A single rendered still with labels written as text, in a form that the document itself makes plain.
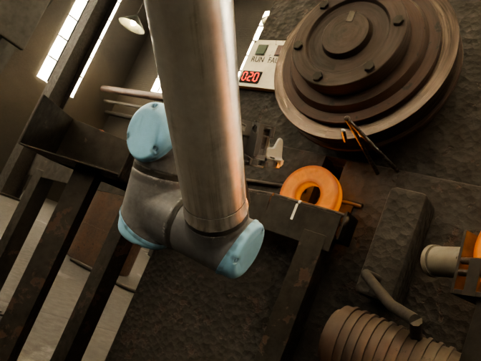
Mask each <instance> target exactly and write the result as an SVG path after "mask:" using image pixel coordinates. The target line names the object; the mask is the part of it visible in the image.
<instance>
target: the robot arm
mask: <svg viewBox="0 0 481 361"><path fill-rule="evenodd" d="M144 3H145V10H146V14H147V21H148V25H149V29H150V36H151V40H152V47H153V51H154V55H155V62H156V66H157V73H158V77H159V81H160V88H161V92H162V98H163V102H164V103H161V102H151V103H147V104H146V105H143V106H142V107H141V108H140V109H139V110H138V111H137V112H136V113H135V114H134V115H133V117H132V119H131V121H130V124H129V126H128V129H127V146H128V149H129V151H130V153H131V154H132V156H133V157H134V158H135V159H134V162H133V165H132V170H131V173H130V178H129V181H128V184H127V189H126V192H125V197H124V201H123V203H122V205H121V207H120V217H119V221H118V229H119V232H120V233H121V234H122V236H123V237H124V238H125V239H127V240H128V241H129V242H131V243H133V244H137V245H140V246H141V247H143V248H146V249H154V250H160V249H165V248H167V247H168V248H169V249H174V250H175V251H177V252H179V253H181V254H183V255H185V256H187V257H188V258H190V259H192V260H194V261H196V262H198V263H200V264H202V265H203V266H206V267H208V268H209V269H212V270H213V271H215V273H216V274H222V275H223V276H226V277H228V278H230V279H235V278H238V277H240V276H241V275H243V274H244V273H245V272H246V271H247V270H248V268H249V267H250V266H251V264H252V263H253V261H254V260H255V258H256V256H257V255H258V252H259V250H260V248H261V245H262V243H263V237H264V227H263V225H262V223H259V221H258V220H256V219H255V220H253V219H251V218H249V210H248V205H249V204H250V203H251V200H250V196H249V191H248V184H247V180H246V174H245V170H244V165H249V166H253V167H258V168H263V167H264V166H265V167H270V168H280V167H281V166H282V165H283V162H284V160H283V159H282V151H283V140H282V139H281V138H279V139H277V141H276V143H275V145H274V146H273V147H272V148H270V147H269V140H270V138H271V139H273V136H274V133H275V129H276V128H275V127H272V126H269V125H264V124H261V123H260V122H258V121H255V120H254V122H252V121H249V120H246V119H243V118H241V104H240V93H239V81H238V58H237V46H236V35H235V12H234V0H144ZM270 157H271V158H270Z"/></svg>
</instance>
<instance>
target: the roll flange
mask: <svg viewBox="0 0 481 361"><path fill-rule="evenodd" d="M462 63H463V45H462V38H461V35H460V48H459V52H458V59H457V67H456V70H455V74H454V77H453V78H452V81H451V83H450V85H449V87H448V89H447V91H446V92H445V94H444V96H443V97H442V99H441V100H440V101H439V102H438V103H437V105H436V106H435V107H434V108H433V109H432V110H431V111H430V112H429V113H428V114H427V115H426V116H425V117H424V118H423V119H421V120H420V121H419V122H418V123H417V124H415V125H413V126H412V127H410V128H409V129H408V130H405V131H404V132H403V133H400V134H398V135H396V136H394V137H392V138H390V139H387V140H383V141H381V142H378V143H375V145H376V146H377V147H378V149H380V150H381V149H385V148H389V147H391V146H393V145H397V144H399V143H401V142H403V141H405V140H407V139H409V138H410V137H412V136H413V135H415V134H417V133H418V132H419V131H420V130H422V129H423V128H424V127H425V126H426V125H427V124H428V123H429V122H430V121H431V120H432V119H433V118H434V117H435V115H436V114H437V113H438V112H439V110H440V109H441V108H442V107H443V105H444V104H445V103H446V101H447V100H448V99H449V97H450V95H451V94H452V92H453V90H454V88H455V86H456V84H457V81H458V79H459V77H460V73H461V70H462ZM295 127H296V126H295ZM296 128H297V127H296ZM297 129H298V128H297ZM298 131H299V132H300V133H301V134H302V135H304V136H305V137H306V138H308V139H309V140H310V141H312V142H313V143H315V144H317V145H320V146H322V147H325V148H328V149H332V150H338V151H346V152H356V151H362V149H361V147H360V146H339V145H332V144H328V143H325V142H322V141H320V140H317V139H316V138H313V137H312V136H310V135H309V134H307V133H305V132H303V131H301V130H299V129H298ZM365 147H366V149H367V151H373V150H374V149H373V148H372V147H371V146H370V145H365Z"/></svg>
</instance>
